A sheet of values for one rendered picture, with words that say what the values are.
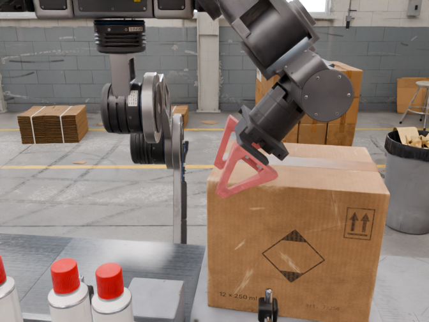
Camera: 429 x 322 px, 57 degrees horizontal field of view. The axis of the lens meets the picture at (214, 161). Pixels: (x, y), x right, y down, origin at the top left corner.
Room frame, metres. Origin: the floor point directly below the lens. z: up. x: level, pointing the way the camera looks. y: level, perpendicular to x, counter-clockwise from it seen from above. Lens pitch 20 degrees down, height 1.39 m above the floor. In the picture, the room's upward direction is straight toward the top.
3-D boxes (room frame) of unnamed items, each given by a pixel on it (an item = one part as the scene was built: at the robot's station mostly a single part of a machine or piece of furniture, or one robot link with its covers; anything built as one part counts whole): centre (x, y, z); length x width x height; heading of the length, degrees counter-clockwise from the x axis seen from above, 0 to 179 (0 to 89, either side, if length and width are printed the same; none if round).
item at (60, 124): (4.55, 1.88, 0.16); 0.65 x 0.54 x 0.32; 95
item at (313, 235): (0.72, -0.16, 0.99); 0.30 x 0.24 x 0.27; 79
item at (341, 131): (4.23, -0.92, 0.45); 1.20 x 0.84 x 0.89; 2
